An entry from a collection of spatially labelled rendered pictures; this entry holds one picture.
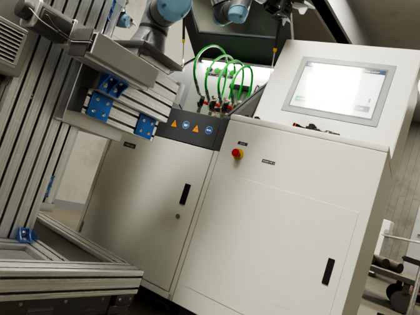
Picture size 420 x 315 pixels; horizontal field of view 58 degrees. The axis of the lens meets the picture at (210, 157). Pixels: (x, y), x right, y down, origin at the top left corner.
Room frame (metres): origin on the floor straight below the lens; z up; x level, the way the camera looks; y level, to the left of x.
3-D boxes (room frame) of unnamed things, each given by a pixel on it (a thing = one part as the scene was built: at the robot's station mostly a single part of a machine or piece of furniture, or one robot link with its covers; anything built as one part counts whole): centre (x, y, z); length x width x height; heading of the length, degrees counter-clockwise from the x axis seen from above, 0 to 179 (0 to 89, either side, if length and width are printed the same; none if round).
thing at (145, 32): (1.45, 0.37, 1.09); 0.15 x 0.15 x 0.10
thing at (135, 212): (1.94, 0.27, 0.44); 0.65 x 0.02 x 0.68; 61
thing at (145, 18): (1.44, 0.36, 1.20); 0.13 x 0.12 x 0.14; 26
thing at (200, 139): (1.95, 0.26, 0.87); 0.62 x 0.04 x 0.16; 61
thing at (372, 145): (1.68, -0.39, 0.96); 0.70 x 0.22 x 0.03; 61
